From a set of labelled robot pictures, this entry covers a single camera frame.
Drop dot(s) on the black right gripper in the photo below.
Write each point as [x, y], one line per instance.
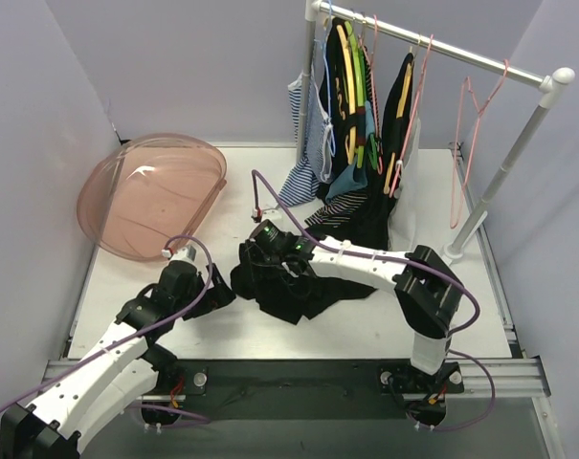
[250, 263]

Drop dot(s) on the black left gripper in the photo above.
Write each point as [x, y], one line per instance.
[212, 294]

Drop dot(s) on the black tank top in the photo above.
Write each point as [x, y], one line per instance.
[291, 307]

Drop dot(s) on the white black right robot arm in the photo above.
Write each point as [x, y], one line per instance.
[292, 276]

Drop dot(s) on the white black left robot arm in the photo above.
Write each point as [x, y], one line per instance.
[125, 363]

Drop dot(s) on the blue white striped top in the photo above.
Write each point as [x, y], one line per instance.
[314, 167]

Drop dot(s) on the yellow hanger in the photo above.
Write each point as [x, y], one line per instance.
[351, 138]
[389, 139]

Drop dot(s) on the green hanger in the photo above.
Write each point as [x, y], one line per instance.
[365, 152]

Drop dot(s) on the pink hanger with garment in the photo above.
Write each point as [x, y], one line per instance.
[405, 116]

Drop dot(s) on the light blue hanger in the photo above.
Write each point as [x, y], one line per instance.
[327, 22]

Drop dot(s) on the black multicolour striped garment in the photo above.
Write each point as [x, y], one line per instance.
[341, 210]

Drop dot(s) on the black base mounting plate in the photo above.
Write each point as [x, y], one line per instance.
[283, 390]

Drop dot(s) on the teal garment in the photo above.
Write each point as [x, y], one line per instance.
[352, 178]

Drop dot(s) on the pink translucent plastic basin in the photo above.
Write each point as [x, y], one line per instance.
[148, 190]

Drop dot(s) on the black hanging garment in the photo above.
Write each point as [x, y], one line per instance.
[371, 228]

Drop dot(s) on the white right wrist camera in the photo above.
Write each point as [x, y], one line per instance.
[260, 214]

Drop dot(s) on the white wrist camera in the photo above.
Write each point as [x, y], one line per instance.
[187, 253]
[260, 214]

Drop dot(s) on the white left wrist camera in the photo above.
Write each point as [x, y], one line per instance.
[187, 253]

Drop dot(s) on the empty pink wire hanger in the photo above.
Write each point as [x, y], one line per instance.
[459, 187]

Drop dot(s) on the aluminium frame rail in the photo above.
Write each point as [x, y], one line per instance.
[510, 378]

